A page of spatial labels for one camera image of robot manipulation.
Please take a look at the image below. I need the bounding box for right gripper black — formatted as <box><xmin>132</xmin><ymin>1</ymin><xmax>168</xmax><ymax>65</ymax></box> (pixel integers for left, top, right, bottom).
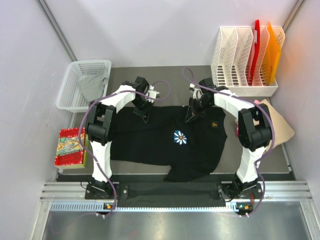
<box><xmin>185</xmin><ymin>97</ymin><xmax>213</xmax><ymax>123</ymax></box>

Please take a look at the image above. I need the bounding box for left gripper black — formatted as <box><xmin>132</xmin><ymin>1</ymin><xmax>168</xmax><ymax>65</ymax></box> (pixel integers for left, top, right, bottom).
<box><xmin>131</xmin><ymin>97</ymin><xmax>154</xmax><ymax>123</ymax></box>

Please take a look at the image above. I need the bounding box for black daisy print t shirt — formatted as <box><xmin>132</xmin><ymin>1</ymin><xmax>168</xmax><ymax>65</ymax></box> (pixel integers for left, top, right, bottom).
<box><xmin>110</xmin><ymin>106</ymin><xmax>227</xmax><ymax>182</ymax></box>

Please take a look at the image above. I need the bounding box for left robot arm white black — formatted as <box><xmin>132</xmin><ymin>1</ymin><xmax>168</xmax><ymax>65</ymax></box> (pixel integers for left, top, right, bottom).
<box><xmin>85</xmin><ymin>76</ymin><xmax>159</xmax><ymax>199</ymax></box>

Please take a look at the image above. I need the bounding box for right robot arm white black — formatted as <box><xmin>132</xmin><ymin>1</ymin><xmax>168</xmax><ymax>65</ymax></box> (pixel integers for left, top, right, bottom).
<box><xmin>185</xmin><ymin>77</ymin><xmax>275</xmax><ymax>199</ymax></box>

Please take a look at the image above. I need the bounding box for white file organizer rack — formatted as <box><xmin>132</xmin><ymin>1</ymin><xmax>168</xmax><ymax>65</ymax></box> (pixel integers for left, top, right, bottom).
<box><xmin>210</xmin><ymin>26</ymin><xmax>278</xmax><ymax>97</ymax></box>

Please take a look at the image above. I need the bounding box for grey cloth in basket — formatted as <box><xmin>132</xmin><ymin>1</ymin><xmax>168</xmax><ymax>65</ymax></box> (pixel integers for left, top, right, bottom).
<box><xmin>78</xmin><ymin>68</ymin><xmax>109</xmax><ymax>102</ymax></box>

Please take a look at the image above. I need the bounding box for pink t shirt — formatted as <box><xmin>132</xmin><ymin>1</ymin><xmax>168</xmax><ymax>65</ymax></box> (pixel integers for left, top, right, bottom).
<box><xmin>235</xmin><ymin>99</ymin><xmax>260</xmax><ymax>137</ymax></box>

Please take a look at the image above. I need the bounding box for white plastic mesh basket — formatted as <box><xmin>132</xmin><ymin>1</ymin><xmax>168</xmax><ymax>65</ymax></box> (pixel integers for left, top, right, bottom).
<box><xmin>56</xmin><ymin>59</ymin><xmax>112</xmax><ymax>113</ymax></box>

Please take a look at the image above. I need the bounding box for red plastic folder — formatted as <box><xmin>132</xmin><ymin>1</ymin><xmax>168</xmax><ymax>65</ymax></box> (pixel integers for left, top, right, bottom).
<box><xmin>249</xmin><ymin>19</ymin><xmax>261</xmax><ymax>86</ymax></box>

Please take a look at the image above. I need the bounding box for orange plastic folder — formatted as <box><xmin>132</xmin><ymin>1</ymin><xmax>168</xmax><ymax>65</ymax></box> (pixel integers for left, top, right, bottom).
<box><xmin>261</xmin><ymin>22</ymin><xmax>282</xmax><ymax>86</ymax></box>

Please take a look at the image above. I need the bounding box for red illustrated book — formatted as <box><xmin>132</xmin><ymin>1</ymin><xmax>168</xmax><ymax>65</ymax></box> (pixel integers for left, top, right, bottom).
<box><xmin>54</xmin><ymin>127</ymin><xmax>89</xmax><ymax>170</ymax></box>

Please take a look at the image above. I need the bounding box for beige t shirt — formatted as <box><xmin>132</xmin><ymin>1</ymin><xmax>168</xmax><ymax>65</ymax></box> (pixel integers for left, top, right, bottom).
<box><xmin>234</xmin><ymin>98</ymin><xmax>296</xmax><ymax>152</ymax></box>

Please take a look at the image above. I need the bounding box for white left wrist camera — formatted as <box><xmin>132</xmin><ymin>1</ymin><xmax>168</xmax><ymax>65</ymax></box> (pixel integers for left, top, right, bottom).
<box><xmin>145</xmin><ymin>85</ymin><xmax>160</xmax><ymax>103</ymax></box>

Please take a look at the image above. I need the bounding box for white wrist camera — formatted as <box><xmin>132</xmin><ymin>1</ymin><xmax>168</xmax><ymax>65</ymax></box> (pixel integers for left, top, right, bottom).
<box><xmin>189</xmin><ymin>83</ymin><xmax>201</xmax><ymax>100</ymax></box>
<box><xmin>145</xmin><ymin>85</ymin><xmax>160</xmax><ymax>103</ymax></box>

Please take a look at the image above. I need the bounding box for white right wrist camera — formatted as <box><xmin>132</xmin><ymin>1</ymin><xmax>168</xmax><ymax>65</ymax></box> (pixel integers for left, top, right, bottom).
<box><xmin>189</xmin><ymin>83</ymin><xmax>201</xmax><ymax>100</ymax></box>

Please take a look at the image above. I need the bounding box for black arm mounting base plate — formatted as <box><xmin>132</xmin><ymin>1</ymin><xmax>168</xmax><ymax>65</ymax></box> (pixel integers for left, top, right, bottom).
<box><xmin>84</xmin><ymin>181</ymin><xmax>262</xmax><ymax>201</ymax></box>

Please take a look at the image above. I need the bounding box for white slotted cable duct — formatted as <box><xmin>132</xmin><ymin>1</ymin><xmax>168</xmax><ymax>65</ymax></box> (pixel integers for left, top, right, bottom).
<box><xmin>50</xmin><ymin>201</ymin><xmax>250</xmax><ymax>213</ymax></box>

